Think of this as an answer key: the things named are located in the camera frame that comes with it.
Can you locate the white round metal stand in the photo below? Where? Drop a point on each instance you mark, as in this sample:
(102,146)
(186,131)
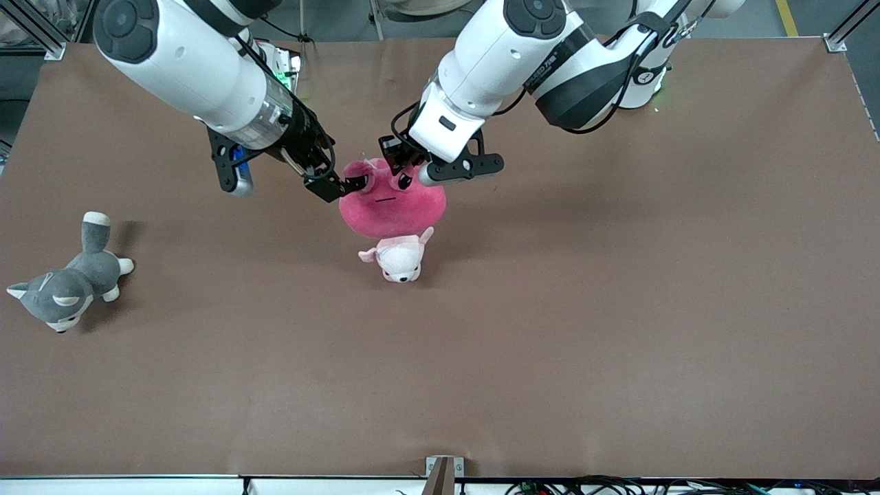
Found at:
(412,7)

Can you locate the light pink pig plush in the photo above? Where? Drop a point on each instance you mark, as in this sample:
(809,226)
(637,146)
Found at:
(401,265)

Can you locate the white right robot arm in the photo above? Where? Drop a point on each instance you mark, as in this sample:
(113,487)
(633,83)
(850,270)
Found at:
(179,62)

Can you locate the hot pink blob plush toy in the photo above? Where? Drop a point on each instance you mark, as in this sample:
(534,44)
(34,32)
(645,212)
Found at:
(392,213)

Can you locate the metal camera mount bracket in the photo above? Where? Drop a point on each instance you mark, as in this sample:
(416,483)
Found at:
(443,478)

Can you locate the aluminium frame post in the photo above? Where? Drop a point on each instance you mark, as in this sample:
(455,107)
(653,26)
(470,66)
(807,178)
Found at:
(53,49)
(835,42)

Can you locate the grey white husky plush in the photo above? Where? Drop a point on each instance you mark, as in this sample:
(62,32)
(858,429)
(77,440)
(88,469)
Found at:
(75,282)

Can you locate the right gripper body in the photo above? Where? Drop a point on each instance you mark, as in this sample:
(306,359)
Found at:
(307,146)

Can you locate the white table edge rail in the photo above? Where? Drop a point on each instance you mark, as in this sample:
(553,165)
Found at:
(137,487)

